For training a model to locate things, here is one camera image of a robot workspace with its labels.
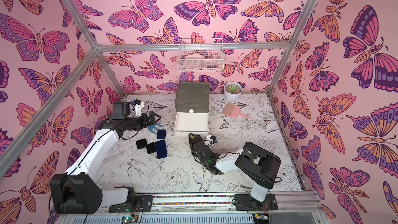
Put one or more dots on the aluminium front rail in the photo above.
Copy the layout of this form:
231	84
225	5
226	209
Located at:
212	208

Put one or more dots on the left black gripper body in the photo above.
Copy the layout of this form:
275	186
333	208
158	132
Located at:
134	123

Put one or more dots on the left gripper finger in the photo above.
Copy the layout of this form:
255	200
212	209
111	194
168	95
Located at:
153	117
147	121

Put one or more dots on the white potted succulent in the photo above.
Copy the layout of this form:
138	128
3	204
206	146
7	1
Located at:
232	91

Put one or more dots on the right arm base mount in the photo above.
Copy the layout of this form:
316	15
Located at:
245	202

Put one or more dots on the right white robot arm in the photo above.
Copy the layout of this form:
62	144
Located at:
257	163

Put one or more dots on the three-drawer cabinet frame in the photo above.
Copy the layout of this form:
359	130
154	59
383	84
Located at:
192	96

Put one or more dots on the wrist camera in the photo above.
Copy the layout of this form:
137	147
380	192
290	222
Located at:
122	109
210	140

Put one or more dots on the small navy brooch box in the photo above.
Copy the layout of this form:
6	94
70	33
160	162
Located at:
161	134

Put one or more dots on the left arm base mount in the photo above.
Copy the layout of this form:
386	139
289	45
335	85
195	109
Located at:
139	203

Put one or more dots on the white wire basket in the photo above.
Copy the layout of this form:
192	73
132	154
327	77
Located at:
203	54

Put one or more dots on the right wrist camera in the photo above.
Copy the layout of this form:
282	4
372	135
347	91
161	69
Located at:
210	140

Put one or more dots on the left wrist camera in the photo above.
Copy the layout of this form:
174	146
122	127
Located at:
122	109

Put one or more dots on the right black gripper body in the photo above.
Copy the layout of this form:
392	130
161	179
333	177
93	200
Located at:
195	142

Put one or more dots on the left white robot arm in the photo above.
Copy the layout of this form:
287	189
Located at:
75	191

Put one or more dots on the black brooch box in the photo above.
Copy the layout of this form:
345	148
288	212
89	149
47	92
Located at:
140	144
151	148

